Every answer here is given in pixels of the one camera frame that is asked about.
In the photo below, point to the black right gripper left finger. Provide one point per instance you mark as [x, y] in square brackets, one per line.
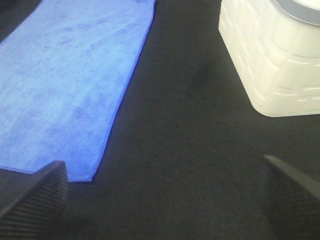
[31, 209]

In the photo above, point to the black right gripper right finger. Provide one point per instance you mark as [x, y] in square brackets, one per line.
[290, 200]

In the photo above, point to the white plastic storage basket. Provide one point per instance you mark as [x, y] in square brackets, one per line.
[275, 48]

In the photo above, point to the blue microfibre towel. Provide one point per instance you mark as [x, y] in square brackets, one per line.
[63, 74]

